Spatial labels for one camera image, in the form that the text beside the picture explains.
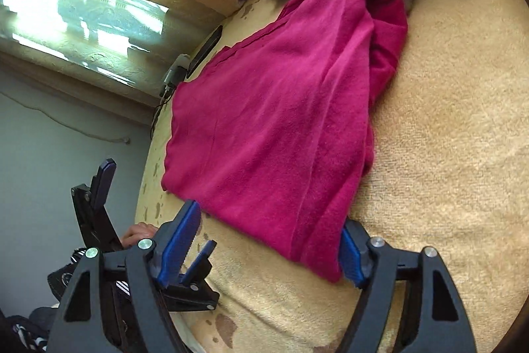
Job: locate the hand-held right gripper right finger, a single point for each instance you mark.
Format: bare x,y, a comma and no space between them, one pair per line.
349,258

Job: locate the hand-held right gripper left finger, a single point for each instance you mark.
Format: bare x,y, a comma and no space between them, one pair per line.
182,237

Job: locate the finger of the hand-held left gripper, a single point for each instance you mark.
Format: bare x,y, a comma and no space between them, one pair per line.
108,175
200,260

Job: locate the red sweater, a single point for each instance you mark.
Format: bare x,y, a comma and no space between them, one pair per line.
268,109

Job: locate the person's left hand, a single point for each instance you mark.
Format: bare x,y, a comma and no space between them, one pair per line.
138,232

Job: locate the person's dark clothing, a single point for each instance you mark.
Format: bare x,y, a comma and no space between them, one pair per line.
20,332

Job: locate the white power strip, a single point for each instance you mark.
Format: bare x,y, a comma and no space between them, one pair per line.
177,65

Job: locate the beige lace curtain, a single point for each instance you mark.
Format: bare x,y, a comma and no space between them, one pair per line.
103,26

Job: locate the black smartphone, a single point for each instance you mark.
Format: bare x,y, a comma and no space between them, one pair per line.
205,49

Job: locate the yellow paw print blanket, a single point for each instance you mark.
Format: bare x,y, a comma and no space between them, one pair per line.
454,129

